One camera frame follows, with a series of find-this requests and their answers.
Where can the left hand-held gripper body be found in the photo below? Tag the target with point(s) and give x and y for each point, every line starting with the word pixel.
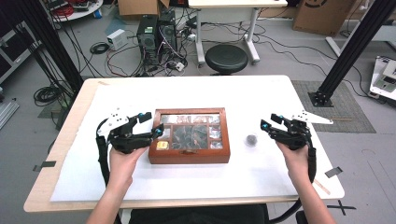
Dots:
pixel 124 140

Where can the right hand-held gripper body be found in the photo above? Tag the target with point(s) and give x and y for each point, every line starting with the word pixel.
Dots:
pixel 295 137

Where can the dark tea bag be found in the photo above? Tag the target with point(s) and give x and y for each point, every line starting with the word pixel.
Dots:
pixel 251 140

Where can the clear plastic cup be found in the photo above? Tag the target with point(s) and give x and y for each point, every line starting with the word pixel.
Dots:
pixel 256 145

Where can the wooden box with glass lid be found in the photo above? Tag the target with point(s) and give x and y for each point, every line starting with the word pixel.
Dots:
pixel 186 157

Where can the person's right hand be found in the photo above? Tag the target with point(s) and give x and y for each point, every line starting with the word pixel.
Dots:
pixel 297 163

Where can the person's left hand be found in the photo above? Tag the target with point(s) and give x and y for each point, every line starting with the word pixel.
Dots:
pixel 123 168

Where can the black tape piece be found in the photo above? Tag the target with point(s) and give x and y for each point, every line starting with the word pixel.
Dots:
pixel 46 165
pixel 333 172

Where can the grey floor mat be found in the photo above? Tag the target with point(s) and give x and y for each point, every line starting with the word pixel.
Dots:
pixel 348 105

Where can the white power adapter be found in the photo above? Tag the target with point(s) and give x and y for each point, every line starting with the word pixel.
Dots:
pixel 180 66

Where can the black computer tower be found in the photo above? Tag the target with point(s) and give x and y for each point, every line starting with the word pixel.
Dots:
pixel 147 37
pixel 168 31

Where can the black round stool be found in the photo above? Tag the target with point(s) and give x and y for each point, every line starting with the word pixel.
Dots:
pixel 226 57

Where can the small white box device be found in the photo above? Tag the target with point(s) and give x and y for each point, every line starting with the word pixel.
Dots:
pixel 116 39

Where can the person's dark clothing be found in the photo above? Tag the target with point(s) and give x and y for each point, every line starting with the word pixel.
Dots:
pixel 199 216

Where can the white machine with green board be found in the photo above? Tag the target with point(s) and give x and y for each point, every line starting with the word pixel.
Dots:
pixel 384 81

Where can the small cardboard box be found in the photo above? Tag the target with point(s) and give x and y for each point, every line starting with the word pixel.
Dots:
pixel 140 6

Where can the large cardboard box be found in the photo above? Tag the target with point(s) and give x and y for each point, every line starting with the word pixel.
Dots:
pixel 323 15

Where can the round white table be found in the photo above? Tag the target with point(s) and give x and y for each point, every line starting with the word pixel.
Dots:
pixel 90 11

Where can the white desk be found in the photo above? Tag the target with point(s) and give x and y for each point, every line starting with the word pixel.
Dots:
pixel 236 3

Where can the black metal frame stand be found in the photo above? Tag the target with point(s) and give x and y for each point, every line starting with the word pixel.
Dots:
pixel 53 43
pixel 348 53

